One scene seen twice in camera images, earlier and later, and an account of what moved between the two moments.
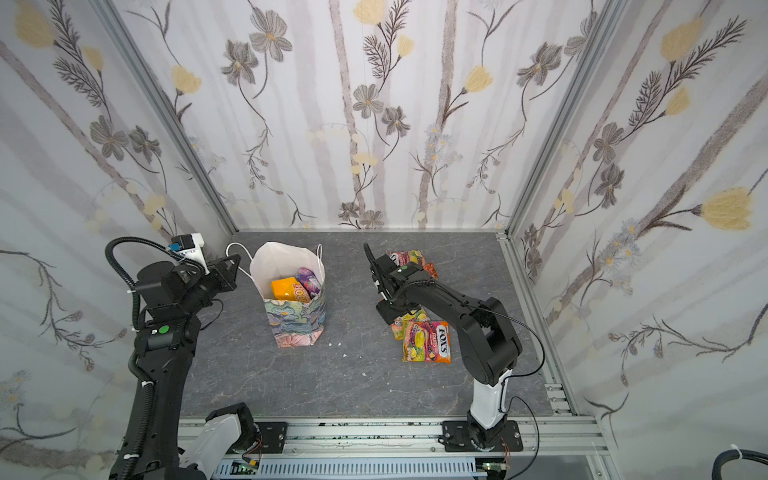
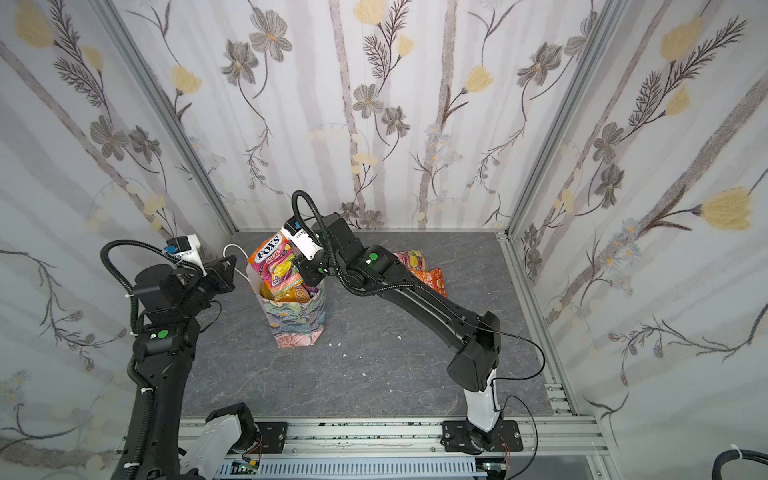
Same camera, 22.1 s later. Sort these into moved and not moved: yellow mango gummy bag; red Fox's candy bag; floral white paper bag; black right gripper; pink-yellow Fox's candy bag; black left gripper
Moved: pink-yellow Fox's candy bag; black right gripper
Not moved: black left gripper; floral white paper bag; yellow mango gummy bag; red Fox's candy bag
